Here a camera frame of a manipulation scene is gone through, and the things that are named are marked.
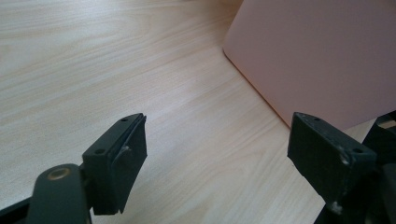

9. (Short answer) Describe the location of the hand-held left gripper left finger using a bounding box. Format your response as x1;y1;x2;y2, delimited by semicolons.
81;112;149;217

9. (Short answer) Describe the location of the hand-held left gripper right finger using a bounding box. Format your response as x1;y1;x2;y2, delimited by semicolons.
287;111;378;216

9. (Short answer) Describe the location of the pink flat board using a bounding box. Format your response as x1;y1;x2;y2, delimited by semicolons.
222;0;396;132

